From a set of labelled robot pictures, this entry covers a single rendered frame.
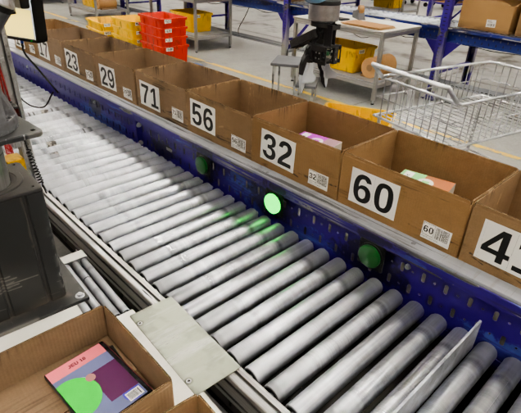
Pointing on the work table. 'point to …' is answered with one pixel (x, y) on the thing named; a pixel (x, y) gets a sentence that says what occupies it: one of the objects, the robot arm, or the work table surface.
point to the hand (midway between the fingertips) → (311, 88)
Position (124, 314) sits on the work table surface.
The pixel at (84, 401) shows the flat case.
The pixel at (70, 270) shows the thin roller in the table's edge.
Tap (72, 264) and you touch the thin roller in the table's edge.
